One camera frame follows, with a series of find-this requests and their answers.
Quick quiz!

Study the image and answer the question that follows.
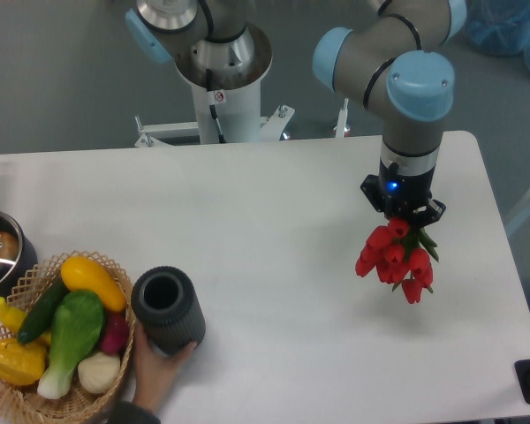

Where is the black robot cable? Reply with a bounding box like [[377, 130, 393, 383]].
[[204, 68, 227, 145]]

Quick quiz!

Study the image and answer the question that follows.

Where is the red radish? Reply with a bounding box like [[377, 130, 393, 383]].
[[100, 314, 129, 355]]

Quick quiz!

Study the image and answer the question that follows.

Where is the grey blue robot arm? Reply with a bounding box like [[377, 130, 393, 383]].
[[125, 1, 466, 228]]

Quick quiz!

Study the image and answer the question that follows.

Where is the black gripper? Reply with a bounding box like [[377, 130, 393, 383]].
[[360, 162, 446, 226]]

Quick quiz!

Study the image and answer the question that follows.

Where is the red tulip bouquet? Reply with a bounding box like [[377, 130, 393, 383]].
[[355, 216, 439, 304]]

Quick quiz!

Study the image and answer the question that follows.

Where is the person's hand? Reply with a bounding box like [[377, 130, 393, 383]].
[[132, 323, 198, 413]]

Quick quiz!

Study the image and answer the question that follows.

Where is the woven wicker basket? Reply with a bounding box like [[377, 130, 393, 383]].
[[0, 250, 137, 424]]

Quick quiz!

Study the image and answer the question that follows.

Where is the yellow squash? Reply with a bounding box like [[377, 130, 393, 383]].
[[60, 255, 126, 313]]

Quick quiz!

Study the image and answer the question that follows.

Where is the dark green cucumber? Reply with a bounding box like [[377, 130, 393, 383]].
[[17, 277, 69, 345]]

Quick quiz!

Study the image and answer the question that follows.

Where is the dark grey ribbed vase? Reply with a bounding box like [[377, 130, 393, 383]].
[[131, 266, 206, 355]]

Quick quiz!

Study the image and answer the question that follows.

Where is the white garlic bulb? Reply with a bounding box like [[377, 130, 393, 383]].
[[78, 352, 120, 394]]

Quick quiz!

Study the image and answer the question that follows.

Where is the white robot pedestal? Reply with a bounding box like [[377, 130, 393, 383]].
[[132, 23, 295, 148]]

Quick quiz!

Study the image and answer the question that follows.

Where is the green bok choy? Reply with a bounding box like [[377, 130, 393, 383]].
[[37, 290, 104, 400]]

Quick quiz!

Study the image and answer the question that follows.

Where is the blue plastic bag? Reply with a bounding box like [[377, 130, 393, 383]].
[[464, 1, 530, 72]]

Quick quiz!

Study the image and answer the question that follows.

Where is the dark sleeved forearm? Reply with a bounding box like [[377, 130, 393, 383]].
[[106, 401, 161, 424]]

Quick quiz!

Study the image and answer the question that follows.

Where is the yellow bell pepper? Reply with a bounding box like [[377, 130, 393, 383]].
[[0, 338, 47, 386]]

